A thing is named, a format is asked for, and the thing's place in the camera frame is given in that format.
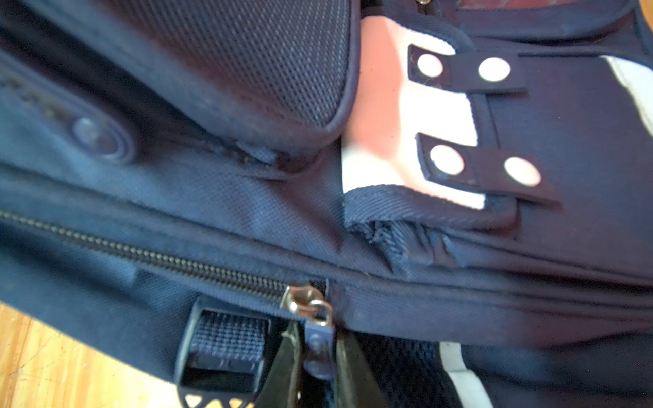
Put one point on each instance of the navy blue student backpack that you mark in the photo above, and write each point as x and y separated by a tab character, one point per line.
464	185

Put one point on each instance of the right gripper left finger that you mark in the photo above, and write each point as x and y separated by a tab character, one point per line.
283	386

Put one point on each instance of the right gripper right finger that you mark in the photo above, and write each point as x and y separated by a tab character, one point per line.
355	385

